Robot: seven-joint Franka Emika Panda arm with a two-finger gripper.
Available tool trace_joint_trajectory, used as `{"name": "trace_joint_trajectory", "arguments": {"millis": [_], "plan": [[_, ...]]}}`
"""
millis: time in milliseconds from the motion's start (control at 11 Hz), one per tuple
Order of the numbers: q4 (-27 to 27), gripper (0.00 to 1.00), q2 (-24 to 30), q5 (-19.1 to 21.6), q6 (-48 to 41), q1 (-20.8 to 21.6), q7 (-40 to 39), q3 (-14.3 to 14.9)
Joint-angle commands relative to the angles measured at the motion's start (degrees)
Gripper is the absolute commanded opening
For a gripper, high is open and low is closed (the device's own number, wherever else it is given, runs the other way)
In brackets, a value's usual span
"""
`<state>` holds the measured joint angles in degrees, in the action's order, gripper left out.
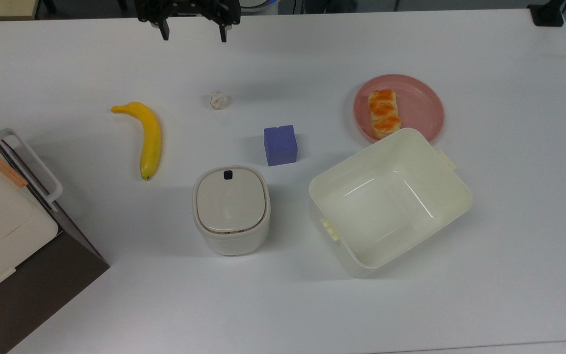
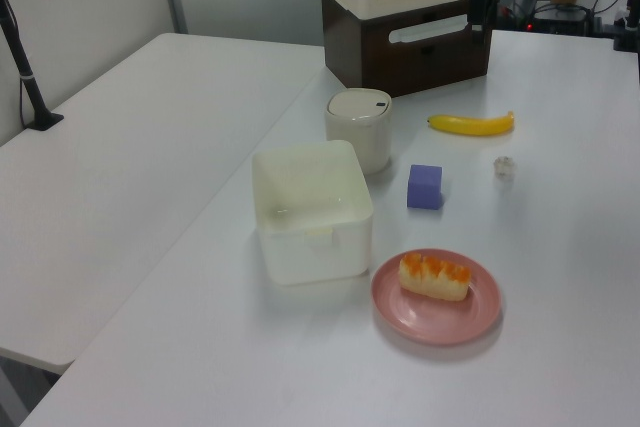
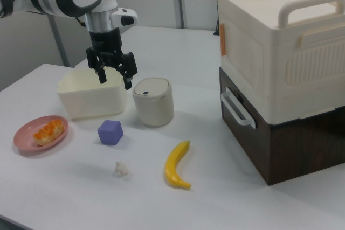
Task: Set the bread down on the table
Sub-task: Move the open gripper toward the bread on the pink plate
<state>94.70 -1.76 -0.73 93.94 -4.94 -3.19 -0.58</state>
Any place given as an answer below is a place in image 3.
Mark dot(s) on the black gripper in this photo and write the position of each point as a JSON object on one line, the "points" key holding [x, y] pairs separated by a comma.
{"points": [[106, 45]]}

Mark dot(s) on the bread with orange topping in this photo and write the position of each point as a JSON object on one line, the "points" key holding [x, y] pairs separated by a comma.
{"points": [[49, 132]]}

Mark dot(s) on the cream rectangular plastic bin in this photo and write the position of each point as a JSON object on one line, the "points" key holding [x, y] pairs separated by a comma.
{"points": [[91, 95]]}

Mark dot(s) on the cream cylindrical lidded trash can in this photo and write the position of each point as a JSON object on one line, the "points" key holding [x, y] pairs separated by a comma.
{"points": [[153, 102]]}

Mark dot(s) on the purple cube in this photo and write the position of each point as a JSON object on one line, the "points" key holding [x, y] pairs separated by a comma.
{"points": [[110, 132]]}

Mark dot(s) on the small white crumpled ball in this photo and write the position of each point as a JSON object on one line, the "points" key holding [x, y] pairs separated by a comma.
{"points": [[121, 169]]}

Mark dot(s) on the yellow banana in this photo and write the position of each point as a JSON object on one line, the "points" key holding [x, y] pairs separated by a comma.
{"points": [[176, 165]]}

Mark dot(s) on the pink plate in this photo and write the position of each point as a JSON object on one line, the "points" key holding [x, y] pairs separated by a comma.
{"points": [[27, 143]]}

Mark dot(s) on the cream plastic storage box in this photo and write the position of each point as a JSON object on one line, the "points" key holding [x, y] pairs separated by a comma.
{"points": [[283, 52]]}

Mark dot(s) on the dark brown wooden drawer cabinet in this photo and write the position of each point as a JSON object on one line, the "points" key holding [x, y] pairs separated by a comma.
{"points": [[283, 146]]}

